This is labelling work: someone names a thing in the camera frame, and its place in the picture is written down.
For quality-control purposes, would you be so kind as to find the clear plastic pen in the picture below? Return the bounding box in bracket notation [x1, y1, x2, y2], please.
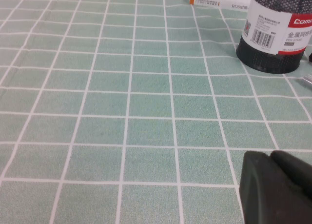
[297, 72, 312, 85]

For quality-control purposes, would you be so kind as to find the black mesh pen holder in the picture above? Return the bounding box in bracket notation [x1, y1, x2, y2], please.
[235, 0, 312, 75]

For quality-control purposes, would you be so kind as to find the green white grid tablecloth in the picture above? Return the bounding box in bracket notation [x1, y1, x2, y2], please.
[0, 0, 312, 224]

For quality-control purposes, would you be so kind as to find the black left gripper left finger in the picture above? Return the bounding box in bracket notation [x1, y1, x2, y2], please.
[238, 150, 312, 224]

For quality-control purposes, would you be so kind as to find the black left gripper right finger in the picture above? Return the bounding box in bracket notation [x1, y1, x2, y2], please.
[270, 150, 312, 202]

